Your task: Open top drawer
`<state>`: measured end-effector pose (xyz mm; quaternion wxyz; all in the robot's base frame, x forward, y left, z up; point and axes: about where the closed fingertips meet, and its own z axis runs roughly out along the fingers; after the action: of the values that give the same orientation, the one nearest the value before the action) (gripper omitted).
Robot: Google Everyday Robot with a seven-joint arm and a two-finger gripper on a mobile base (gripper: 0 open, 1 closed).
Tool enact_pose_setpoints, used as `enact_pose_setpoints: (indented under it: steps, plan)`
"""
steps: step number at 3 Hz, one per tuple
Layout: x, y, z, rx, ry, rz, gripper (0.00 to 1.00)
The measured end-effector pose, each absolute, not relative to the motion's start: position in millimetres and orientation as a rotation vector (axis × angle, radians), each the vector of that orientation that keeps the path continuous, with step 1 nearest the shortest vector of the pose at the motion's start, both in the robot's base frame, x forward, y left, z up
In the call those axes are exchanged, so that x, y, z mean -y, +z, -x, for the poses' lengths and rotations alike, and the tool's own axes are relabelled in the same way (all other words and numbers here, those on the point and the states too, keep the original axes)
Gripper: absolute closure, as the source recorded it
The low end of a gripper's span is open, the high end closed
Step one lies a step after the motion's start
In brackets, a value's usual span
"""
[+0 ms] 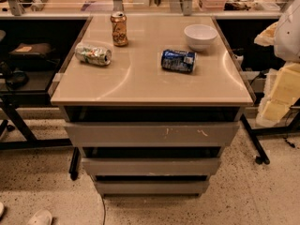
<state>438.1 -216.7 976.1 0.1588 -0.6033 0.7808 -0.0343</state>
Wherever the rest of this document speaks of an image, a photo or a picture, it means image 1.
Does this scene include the black cable on floor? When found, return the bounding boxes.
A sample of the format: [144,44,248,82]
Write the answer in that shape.
[100,194,107,225]

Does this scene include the upright gold soda can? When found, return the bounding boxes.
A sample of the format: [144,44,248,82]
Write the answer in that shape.
[111,11,128,47]

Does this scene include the white ceramic bowl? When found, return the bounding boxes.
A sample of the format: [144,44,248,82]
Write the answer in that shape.
[184,24,218,52]

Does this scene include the black table leg right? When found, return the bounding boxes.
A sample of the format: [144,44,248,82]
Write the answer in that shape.
[241,115,270,165]

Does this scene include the black bag on shelf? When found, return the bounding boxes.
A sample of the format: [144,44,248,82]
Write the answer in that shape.
[8,43,53,59]

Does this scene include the grey middle drawer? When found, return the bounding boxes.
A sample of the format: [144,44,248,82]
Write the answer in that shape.
[82,158,220,176]

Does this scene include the grey bottom drawer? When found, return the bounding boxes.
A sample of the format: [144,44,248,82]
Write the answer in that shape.
[95,181,209,195]

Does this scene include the white slipper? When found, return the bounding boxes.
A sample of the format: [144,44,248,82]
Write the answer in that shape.
[26,209,53,225]

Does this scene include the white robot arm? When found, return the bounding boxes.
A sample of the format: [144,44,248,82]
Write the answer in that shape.
[254,0,300,128]

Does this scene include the black table frame left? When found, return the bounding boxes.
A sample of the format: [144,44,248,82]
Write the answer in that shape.
[0,91,82,182]

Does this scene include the crushed green white can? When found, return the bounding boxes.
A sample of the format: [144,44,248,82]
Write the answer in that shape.
[75,43,112,66]

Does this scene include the grey top drawer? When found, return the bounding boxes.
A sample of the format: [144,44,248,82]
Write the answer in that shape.
[65,122,239,147]

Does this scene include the white shoe tip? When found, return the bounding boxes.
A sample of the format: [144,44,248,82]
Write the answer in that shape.
[0,202,5,217]

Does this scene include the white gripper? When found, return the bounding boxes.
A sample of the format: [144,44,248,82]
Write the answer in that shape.
[254,22,300,128]

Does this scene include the grey drawer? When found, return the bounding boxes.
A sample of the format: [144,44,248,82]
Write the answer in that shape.
[95,181,209,195]
[65,122,239,147]
[82,158,220,176]

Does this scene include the black headphones on shelf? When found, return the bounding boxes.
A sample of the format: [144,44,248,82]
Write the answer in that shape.
[6,71,29,89]

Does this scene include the crushed blue soda can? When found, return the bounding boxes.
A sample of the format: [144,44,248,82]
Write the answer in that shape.
[160,49,196,73]

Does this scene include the beige top drawer cabinet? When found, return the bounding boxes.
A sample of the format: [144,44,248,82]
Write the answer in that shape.
[52,14,253,184]

